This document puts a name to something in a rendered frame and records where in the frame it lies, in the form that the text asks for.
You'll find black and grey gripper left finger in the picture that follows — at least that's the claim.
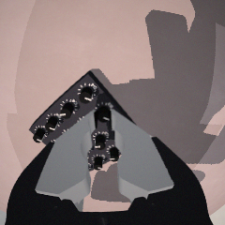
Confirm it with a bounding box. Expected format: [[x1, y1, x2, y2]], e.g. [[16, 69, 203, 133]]
[[5, 110, 98, 225]]

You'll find dark grey knob box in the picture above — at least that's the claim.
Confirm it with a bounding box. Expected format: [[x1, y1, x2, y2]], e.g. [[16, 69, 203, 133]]
[[29, 70, 136, 172]]

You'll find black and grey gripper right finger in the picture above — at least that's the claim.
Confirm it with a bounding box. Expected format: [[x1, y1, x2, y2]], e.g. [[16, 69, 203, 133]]
[[109, 109, 213, 225]]

